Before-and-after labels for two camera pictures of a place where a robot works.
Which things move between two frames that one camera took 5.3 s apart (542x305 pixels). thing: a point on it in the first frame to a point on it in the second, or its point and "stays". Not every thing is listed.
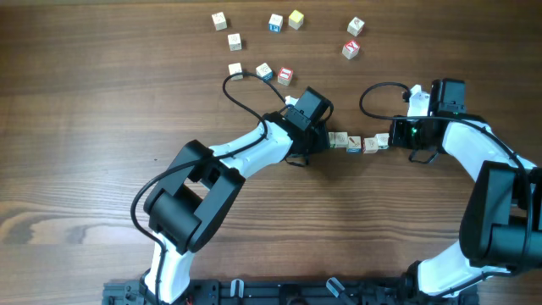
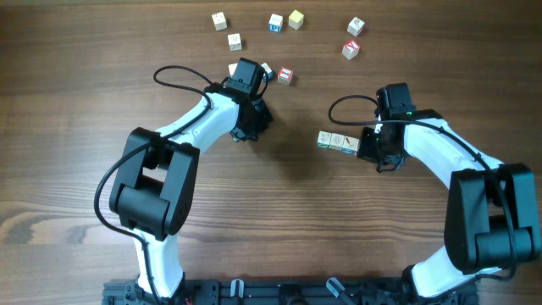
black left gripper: (323, 141) to (265, 119)
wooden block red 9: (356, 26) stays
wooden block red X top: (351, 49) stays
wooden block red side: (235, 68) stays
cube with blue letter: (275, 23) stays
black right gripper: (397, 138) to (366, 152)
